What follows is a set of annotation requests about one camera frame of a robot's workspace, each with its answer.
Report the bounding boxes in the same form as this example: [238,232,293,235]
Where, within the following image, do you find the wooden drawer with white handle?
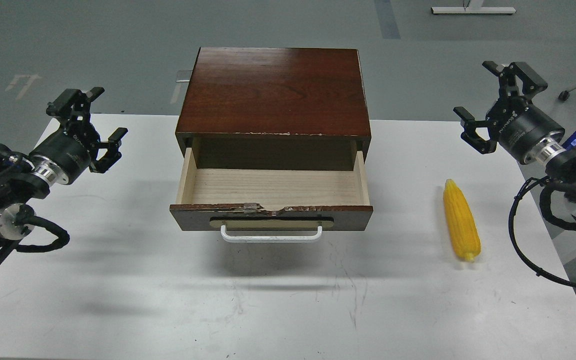
[169,148,374,243]

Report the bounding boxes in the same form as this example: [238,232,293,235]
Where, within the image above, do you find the yellow corn cob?
[443,178,482,263]

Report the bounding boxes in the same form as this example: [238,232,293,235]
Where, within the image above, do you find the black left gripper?
[30,87,128,186]

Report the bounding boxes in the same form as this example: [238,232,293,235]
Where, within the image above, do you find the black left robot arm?
[0,86,128,265]

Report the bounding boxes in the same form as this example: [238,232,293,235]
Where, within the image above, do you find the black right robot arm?
[453,60,576,289]

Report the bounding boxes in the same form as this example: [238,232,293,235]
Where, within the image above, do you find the dark wooden cabinet box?
[174,47,371,157]

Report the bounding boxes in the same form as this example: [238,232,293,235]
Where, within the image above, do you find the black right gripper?
[453,61,565,165]

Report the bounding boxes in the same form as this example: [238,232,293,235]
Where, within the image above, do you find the white table leg base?
[430,0,517,16]

